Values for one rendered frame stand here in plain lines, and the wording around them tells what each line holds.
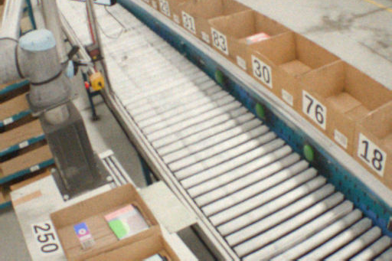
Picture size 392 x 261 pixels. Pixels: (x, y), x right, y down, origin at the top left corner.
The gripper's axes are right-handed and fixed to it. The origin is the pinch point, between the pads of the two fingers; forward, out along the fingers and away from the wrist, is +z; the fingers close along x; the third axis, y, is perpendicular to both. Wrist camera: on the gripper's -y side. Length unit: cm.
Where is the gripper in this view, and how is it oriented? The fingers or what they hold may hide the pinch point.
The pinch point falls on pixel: (92, 63)
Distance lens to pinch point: 261.2
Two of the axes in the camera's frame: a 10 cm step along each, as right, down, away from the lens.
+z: 8.4, 1.1, 5.3
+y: -3.2, 8.9, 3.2
